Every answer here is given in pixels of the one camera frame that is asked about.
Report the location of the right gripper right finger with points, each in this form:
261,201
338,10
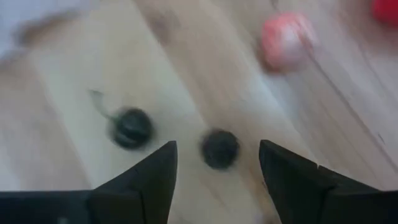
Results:
295,193

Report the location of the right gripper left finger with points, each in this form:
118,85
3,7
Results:
149,193

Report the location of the dark toy cherry with stem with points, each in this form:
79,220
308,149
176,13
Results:
130,128

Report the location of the small pink toy fruit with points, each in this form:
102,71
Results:
286,40

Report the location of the red toy bell pepper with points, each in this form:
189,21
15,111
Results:
387,11

